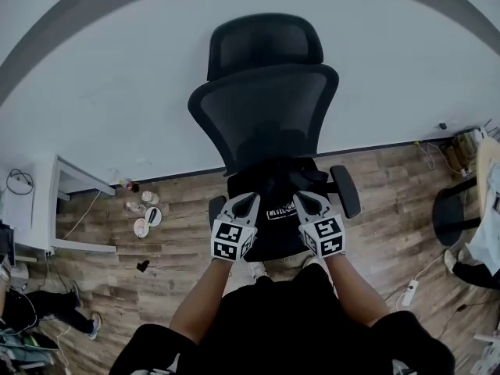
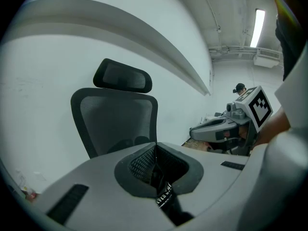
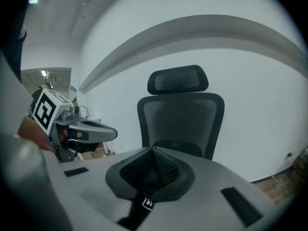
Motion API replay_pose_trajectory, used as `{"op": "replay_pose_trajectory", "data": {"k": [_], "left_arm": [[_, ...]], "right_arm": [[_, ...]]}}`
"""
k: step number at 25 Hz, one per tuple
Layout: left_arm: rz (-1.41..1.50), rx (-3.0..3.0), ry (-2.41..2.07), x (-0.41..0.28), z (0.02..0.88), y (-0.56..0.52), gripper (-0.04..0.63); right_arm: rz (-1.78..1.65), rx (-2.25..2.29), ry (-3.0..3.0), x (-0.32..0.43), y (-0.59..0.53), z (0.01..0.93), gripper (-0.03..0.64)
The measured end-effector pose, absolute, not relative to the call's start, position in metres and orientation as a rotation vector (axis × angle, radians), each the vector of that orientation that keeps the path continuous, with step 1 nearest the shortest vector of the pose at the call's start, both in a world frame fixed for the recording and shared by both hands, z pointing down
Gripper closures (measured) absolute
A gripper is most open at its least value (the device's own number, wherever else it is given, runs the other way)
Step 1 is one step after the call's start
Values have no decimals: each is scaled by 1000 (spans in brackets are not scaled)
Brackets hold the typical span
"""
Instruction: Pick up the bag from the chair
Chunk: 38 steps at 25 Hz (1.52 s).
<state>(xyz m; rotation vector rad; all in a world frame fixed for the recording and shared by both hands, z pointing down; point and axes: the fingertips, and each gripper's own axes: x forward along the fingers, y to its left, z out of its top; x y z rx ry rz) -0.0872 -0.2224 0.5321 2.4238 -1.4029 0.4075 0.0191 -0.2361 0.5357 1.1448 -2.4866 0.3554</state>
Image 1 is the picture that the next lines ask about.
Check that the white power strip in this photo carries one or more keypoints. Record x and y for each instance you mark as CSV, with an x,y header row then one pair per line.
x,y
410,292

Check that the person's left white shoe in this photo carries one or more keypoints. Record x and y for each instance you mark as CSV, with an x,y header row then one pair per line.
x,y
256,270

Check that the clear plastic jar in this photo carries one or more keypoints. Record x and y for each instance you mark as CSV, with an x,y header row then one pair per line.
x,y
150,197

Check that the black mesh office chair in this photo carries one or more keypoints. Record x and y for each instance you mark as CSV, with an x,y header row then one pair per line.
x,y
265,92

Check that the person's right forearm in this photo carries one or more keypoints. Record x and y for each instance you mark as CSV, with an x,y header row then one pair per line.
x,y
355,291

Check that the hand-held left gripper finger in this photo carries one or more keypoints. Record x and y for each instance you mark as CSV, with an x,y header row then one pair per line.
x,y
230,206
254,211

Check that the white plate with black item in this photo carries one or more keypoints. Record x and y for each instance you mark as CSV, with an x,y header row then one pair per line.
x,y
153,216

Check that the black box device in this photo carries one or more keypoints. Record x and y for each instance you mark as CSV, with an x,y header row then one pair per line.
x,y
7,244

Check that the light blue cloth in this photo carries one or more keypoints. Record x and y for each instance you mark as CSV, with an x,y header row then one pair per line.
x,y
486,236

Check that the person's right white shoe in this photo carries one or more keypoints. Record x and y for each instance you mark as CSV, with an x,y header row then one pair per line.
x,y
311,262

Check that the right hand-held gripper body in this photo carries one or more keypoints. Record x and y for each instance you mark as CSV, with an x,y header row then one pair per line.
x,y
326,236

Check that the clear plastic bottle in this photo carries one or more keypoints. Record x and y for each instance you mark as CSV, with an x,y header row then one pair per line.
x,y
134,207

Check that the small black floor object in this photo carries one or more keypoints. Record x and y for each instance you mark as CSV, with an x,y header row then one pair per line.
x,y
143,266

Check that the grey and green bag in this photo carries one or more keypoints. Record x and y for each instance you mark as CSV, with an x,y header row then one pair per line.
x,y
23,346

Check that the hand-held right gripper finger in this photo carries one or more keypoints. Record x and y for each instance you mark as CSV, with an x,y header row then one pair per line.
x,y
300,211
322,203

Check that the white bowl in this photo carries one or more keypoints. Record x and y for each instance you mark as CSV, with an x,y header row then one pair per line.
x,y
141,227

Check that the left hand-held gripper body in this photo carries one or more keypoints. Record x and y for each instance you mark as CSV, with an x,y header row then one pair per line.
x,y
230,240

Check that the person's black shirt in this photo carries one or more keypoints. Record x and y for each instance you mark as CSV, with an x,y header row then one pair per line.
x,y
281,326

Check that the round wooden table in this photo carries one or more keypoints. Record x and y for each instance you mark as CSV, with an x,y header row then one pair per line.
x,y
449,217

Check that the white desk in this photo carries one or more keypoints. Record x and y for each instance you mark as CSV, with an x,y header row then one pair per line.
x,y
41,201

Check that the black printed t-shirt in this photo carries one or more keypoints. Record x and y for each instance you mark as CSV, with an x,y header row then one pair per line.
x,y
281,197

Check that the brown cardboard box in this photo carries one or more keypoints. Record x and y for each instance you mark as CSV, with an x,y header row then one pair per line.
x,y
463,152

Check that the red-capped bottle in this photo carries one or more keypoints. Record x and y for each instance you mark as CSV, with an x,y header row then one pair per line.
x,y
133,186

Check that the person's left forearm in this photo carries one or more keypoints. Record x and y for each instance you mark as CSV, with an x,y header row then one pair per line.
x,y
203,303

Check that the person's white shoe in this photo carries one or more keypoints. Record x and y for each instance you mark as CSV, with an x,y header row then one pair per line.
x,y
256,270
311,262

